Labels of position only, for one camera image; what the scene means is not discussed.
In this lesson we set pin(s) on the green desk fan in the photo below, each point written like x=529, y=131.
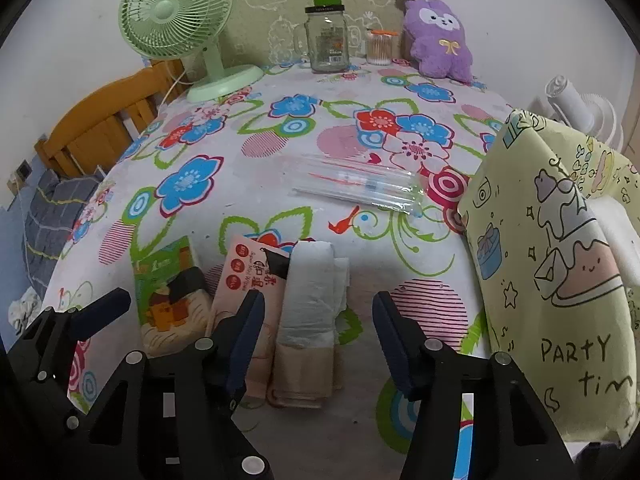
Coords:
x=170, y=10

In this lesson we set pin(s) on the glass jar with green lid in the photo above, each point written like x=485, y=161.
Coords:
x=327, y=45

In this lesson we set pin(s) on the wall socket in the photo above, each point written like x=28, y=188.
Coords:
x=22, y=170

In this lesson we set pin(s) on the small cotton swab jar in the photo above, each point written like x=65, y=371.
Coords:
x=381, y=52

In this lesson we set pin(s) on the grey plaid pillow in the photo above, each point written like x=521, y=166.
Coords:
x=45, y=225

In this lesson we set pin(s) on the purple plush bunny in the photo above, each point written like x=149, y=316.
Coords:
x=440, y=45

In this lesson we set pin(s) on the white floor fan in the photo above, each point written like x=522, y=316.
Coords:
x=570, y=105

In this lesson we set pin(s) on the pink wipes pack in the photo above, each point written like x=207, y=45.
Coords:
x=240, y=270

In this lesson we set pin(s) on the green printed board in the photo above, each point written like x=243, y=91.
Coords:
x=280, y=10

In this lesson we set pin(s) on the floral tablecloth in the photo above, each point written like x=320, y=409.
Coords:
x=280, y=220

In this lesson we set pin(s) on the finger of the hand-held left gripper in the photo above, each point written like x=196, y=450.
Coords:
x=100, y=310

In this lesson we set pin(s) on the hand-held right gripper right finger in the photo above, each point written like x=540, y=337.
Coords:
x=395, y=355

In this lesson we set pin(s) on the white tissue pack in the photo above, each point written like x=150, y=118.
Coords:
x=307, y=300

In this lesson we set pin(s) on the clear plastic packet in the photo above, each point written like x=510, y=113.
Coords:
x=350, y=180

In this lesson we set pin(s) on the green small carton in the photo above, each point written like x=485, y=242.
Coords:
x=165, y=290

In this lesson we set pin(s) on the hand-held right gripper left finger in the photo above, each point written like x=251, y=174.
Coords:
x=247, y=340

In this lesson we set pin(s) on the yellow printed storage box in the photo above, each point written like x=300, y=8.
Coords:
x=550, y=310

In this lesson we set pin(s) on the crumpled white cloth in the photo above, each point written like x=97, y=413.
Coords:
x=25, y=310

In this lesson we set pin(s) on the wooden bed headboard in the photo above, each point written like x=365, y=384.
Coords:
x=90, y=130

